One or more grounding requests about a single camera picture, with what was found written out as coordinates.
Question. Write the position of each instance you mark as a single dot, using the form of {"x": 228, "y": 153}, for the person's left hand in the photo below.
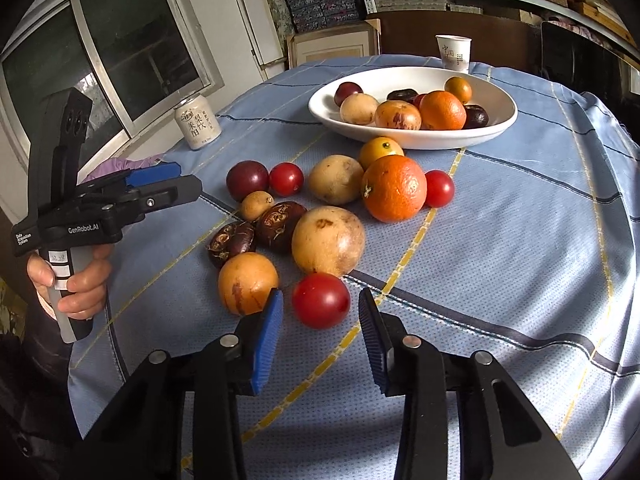
{"x": 85, "y": 280}

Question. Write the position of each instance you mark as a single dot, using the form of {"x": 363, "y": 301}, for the black monitor screen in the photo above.
{"x": 575, "y": 55}

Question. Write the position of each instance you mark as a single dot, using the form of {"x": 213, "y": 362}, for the white paper cup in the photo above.
{"x": 454, "y": 52}

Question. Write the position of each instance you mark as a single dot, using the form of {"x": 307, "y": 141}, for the large tan passion fruit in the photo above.
{"x": 328, "y": 241}

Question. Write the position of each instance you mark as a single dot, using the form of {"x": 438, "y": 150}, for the small yellow citrus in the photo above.
{"x": 381, "y": 151}

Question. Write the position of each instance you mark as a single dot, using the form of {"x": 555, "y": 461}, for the person's left forearm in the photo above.
{"x": 30, "y": 385}

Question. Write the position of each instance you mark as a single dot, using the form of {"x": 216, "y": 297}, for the white oval plate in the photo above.
{"x": 425, "y": 137}

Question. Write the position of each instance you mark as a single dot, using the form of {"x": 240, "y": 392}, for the dark water chestnut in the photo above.
{"x": 281, "y": 226}
{"x": 401, "y": 95}
{"x": 231, "y": 244}

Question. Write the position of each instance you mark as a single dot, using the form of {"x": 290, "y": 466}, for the wooden framed panel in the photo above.
{"x": 330, "y": 45}

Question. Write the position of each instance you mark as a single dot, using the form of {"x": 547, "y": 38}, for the white framed sliding window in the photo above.
{"x": 100, "y": 60}

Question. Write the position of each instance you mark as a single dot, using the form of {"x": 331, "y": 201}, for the long white slat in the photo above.
{"x": 250, "y": 15}

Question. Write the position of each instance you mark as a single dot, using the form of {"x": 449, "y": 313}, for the orange spotted passion fruit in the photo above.
{"x": 248, "y": 283}
{"x": 397, "y": 116}

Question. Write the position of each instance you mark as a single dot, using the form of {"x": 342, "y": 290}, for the blue checked tablecloth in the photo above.
{"x": 500, "y": 260}

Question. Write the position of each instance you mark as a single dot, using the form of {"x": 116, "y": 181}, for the small tan longan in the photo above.
{"x": 257, "y": 205}

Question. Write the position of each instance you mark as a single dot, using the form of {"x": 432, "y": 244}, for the stack of blue patterned boxes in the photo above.
{"x": 325, "y": 0}

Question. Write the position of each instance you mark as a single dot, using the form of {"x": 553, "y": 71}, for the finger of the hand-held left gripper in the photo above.
{"x": 170, "y": 192}
{"x": 152, "y": 175}

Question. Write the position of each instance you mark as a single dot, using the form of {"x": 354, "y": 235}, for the white drink can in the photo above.
{"x": 197, "y": 122}

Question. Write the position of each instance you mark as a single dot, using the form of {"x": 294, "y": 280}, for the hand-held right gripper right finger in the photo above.
{"x": 372, "y": 345}

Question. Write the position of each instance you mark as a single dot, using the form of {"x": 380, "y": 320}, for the brown wooden board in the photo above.
{"x": 410, "y": 35}

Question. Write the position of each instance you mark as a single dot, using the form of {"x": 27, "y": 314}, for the small orange tangerine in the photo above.
{"x": 458, "y": 89}

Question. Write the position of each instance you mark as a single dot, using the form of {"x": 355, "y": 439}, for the pink cloth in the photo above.
{"x": 125, "y": 165}

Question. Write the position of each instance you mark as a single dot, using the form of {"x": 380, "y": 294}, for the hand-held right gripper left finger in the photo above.
{"x": 267, "y": 342}

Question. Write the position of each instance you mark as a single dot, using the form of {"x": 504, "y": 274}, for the orange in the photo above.
{"x": 442, "y": 110}
{"x": 394, "y": 188}

